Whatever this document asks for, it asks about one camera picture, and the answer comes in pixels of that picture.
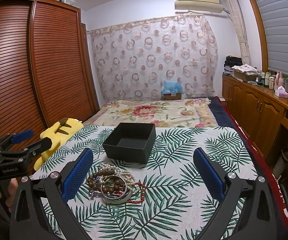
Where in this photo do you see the brown wooden bead bracelet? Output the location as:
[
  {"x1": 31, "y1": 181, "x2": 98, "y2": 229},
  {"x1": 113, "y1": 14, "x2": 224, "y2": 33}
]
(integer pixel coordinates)
[{"x1": 86, "y1": 168, "x2": 125, "y2": 194}]

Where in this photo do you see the pale jade bangle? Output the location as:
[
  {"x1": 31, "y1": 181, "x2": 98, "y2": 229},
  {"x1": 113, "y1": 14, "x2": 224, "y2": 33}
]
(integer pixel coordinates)
[{"x1": 101, "y1": 175, "x2": 133, "y2": 205}]

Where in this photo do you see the white pearl necklace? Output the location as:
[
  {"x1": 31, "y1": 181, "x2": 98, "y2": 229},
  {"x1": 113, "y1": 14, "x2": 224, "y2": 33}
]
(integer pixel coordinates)
[{"x1": 97, "y1": 162, "x2": 140, "y2": 196}]

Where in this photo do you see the red cord bracelet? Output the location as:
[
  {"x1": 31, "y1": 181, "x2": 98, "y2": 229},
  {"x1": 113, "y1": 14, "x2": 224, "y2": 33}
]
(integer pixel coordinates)
[{"x1": 125, "y1": 181, "x2": 147, "y2": 204}]

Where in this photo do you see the black open jewelry box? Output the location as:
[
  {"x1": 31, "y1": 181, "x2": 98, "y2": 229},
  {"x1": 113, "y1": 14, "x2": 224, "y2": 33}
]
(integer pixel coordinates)
[{"x1": 102, "y1": 122, "x2": 156, "y2": 164}]

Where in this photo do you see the yellow plush toy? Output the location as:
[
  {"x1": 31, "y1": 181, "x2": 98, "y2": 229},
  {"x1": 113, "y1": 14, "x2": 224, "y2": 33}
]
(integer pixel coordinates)
[{"x1": 34, "y1": 118, "x2": 84, "y2": 171}]

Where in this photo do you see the brown louvered wardrobe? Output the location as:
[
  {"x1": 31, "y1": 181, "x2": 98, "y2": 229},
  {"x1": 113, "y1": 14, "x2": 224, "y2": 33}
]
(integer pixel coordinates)
[{"x1": 0, "y1": 0, "x2": 99, "y2": 140}]

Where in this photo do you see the palm leaf print cloth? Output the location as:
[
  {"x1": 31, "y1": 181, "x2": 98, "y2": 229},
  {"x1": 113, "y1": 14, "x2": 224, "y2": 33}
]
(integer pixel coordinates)
[{"x1": 33, "y1": 126, "x2": 257, "y2": 239}]

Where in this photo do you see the wooden sideboard cabinet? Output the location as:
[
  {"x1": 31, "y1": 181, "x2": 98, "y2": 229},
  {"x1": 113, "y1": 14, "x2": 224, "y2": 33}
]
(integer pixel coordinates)
[{"x1": 222, "y1": 75, "x2": 288, "y2": 167}]

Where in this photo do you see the pink tissue box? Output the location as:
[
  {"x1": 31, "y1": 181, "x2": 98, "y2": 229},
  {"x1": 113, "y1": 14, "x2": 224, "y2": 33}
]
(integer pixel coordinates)
[{"x1": 275, "y1": 86, "x2": 288, "y2": 99}]

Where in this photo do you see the circle pattern sheer curtain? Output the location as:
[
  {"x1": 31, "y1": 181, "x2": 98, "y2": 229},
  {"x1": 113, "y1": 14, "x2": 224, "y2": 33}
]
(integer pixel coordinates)
[{"x1": 90, "y1": 14, "x2": 218, "y2": 102}]

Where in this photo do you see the cardboard box with cloth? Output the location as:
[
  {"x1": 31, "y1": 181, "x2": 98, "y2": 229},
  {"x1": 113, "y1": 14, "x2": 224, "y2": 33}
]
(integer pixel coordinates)
[{"x1": 232, "y1": 64, "x2": 258, "y2": 82}]

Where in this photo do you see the blue bag on box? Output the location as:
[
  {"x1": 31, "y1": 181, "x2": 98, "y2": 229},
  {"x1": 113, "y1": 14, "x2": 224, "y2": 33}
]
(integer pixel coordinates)
[{"x1": 161, "y1": 81, "x2": 183, "y2": 101}]

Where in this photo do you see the stack of folded clothes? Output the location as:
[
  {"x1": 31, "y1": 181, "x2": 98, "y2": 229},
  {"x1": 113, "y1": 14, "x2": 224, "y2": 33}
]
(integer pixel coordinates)
[{"x1": 223, "y1": 55, "x2": 243, "y2": 75}]

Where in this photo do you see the grey window blind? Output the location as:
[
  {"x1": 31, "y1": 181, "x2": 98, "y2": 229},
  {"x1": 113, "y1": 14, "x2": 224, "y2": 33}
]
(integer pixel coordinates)
[{"x1": 255, "y1": 0, "x2": 288, "y2": 76}]

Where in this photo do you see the beige tied side curtain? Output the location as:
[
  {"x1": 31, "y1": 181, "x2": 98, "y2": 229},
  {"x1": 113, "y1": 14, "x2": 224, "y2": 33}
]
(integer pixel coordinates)
[{"x1": 225, "y1": 0, "x2": 251, "y2": 65}]

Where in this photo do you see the beige wall air conditioner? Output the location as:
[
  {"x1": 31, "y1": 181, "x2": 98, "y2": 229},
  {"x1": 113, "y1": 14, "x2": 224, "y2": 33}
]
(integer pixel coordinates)
[{"x1": 174, "y1": 0, "x2": 224, "y2": 13}]

